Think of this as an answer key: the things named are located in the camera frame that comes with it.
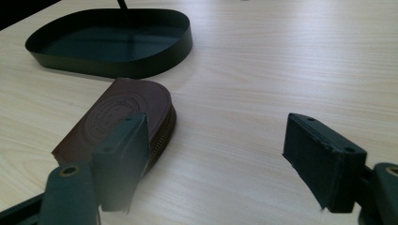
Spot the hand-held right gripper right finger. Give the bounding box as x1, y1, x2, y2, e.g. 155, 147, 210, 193
282, 112, 398, 225

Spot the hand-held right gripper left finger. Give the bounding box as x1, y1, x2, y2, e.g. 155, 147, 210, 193
38, 112, 151, 225

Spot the brown leather zip pouch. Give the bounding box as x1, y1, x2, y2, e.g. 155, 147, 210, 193
51, 77, 177, 176

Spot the dark green oval tray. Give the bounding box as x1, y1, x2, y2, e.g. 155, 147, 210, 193
24, 7, 193, 80

